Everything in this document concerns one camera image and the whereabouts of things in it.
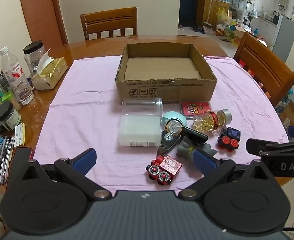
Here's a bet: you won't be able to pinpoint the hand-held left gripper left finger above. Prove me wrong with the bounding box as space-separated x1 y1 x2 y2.
22 148 112 201

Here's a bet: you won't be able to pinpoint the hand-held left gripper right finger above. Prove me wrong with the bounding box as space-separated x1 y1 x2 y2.
178 149 274 201

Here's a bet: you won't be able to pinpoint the grey shark toy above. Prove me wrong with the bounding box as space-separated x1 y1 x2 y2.
176 135 218 164

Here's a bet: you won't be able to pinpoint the black plastic case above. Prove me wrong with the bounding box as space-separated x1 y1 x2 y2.
182 127 208 145

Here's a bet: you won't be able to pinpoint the blue toy train car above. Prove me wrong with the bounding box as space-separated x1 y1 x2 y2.
216 127 241 152

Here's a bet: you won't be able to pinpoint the red toy train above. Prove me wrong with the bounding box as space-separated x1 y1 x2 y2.
145 155 183 186

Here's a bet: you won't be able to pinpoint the white plastic bottle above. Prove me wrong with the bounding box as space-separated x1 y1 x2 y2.
118 114 162 147

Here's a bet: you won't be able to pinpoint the clear plastic jar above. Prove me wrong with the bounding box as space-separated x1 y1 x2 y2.
121 97 163 117

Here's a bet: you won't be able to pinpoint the cardboard box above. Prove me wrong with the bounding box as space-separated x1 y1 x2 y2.
115 42 218 104

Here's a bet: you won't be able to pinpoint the yellow capsule bottle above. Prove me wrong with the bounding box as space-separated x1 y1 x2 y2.
192 109 233 130

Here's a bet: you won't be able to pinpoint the pink cloth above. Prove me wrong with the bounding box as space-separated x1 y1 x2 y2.
32 55 289 192

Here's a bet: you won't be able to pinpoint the correction tape dispenser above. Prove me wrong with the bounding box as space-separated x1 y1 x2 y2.
157 119 183 157

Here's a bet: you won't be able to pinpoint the red card box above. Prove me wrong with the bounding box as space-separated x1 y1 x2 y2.
180 102 212 119

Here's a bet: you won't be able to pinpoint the teal round case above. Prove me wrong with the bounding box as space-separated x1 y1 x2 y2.
162 111 187 130

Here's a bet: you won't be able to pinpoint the dark red-edged notebook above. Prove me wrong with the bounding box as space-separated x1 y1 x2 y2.
13 147 35 161

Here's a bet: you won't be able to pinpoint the small paper cards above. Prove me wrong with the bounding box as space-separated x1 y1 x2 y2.
13 123 26 147

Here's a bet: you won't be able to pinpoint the wooden chair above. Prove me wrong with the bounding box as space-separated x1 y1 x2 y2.
80 7 138 41
233 32 294 108

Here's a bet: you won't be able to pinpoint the bundle of loose pens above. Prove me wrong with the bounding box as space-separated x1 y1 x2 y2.
0 135 16 185

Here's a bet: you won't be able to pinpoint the black lid green label jar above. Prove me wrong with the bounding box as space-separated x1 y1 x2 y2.
0 102 22 132

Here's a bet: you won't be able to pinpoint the grey refrigerator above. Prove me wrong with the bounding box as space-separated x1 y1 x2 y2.
272 15 294 63

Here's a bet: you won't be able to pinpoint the gold tissue box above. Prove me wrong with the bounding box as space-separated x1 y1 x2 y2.
31 50 69 90

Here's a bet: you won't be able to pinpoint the green plastic cup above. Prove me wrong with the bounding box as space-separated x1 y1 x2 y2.
1 91 21 110

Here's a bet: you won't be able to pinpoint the clear plastic water bottle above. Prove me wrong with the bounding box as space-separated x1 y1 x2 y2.
0 46 35 105

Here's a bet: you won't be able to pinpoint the pen holder with pens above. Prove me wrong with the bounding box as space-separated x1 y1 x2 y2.
0 67 11 95

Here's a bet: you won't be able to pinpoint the black lid clear jar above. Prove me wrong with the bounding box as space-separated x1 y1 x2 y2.
23 40 48 77

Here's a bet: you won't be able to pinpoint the yellow plastic bags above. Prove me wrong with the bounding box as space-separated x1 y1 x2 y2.
215 7 237 30

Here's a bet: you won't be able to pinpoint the light wooden cabinet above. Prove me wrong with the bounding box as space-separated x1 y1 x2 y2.
203 0 231 26

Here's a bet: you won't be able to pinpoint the brown wooden door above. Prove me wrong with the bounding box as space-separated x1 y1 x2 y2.
17 0 69 46

